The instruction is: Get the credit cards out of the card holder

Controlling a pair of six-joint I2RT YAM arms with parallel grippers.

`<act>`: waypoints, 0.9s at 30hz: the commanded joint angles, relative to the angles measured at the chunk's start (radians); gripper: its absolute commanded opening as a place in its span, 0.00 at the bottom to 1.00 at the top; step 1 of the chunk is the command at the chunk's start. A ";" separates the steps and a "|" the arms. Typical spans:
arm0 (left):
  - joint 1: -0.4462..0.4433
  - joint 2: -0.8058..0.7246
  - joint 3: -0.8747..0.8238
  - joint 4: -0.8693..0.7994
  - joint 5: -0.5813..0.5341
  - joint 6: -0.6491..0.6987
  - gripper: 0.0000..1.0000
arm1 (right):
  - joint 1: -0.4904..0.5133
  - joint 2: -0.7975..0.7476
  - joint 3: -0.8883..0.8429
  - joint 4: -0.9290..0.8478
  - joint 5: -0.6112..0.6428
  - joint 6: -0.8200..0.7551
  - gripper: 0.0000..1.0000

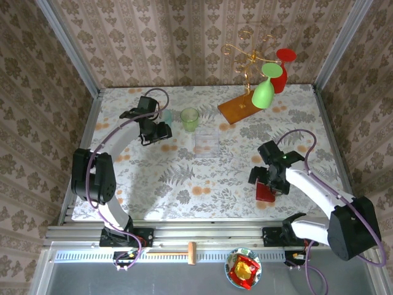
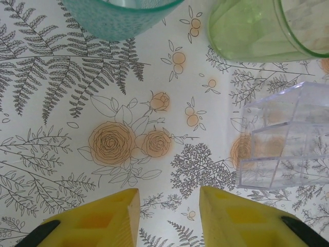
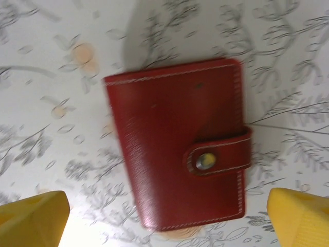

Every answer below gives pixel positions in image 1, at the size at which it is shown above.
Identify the teal plastic cup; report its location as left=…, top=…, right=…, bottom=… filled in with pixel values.
left=159, top=109, right=173, bottom=127

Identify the aluminium frame post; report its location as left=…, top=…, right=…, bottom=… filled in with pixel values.
left=34, top=0, right=101, bottom=98
left=313, top=0, right=375, bottom=92

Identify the aluminium side rail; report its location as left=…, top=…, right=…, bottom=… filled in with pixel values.
left=312, top=84, right=365, bottom=225
left=57, top=88, right=104, bottom=227

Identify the gold wire glass rack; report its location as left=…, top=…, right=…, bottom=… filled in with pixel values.
left=217, top=29, right=277, bottom=125

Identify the perforated metal strip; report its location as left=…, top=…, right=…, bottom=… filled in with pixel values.
left=54, top=250, right=288, bottom=263

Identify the grey metal trough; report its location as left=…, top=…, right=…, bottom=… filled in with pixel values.
left=29, top=245, right=393, bottom=295

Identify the red yellow snack packet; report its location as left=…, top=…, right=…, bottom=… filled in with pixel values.
left=229, top=254, right=260, bottom=291

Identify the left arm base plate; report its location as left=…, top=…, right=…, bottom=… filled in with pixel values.
left=99, top=227, right=154, bottom=248

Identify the red plastic wine glass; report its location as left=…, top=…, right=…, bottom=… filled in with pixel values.
left=270, top=48, right=298, bottom=95

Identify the black cable connector block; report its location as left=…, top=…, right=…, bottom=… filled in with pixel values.
left=284, top=250, right=308, bottom=268
left=112, top=250, right=138, bottom=269

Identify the green plastic cup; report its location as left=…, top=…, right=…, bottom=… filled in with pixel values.
left=179, top=107, right=200, bottom=133

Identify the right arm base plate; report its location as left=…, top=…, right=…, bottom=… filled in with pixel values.
left=262, top=226, right=295, bottom=248

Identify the patterned ceramic bowl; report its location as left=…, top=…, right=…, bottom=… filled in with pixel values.
left=224, top=247, right=263, bottom=289

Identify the floral patterned table mat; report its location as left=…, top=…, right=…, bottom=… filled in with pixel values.
left=71, top=84, right=354, bottom=221

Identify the long aluminium base rail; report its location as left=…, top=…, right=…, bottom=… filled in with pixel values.
left=44, top=218, right=379, bottom=248

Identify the clear acrylic card stand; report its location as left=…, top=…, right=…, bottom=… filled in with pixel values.
left=193, top=128, right=220, bottom=159

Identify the red leather card holder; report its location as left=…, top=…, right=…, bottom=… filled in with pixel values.
left=255, top=181, right=276, bottom=203

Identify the green plastic wine glass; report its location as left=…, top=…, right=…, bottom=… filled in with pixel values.
left=251, top=62, right=284, bottom=110

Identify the wooden mallet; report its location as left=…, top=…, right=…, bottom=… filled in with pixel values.
left=146, top=242, right=197, bottom=266

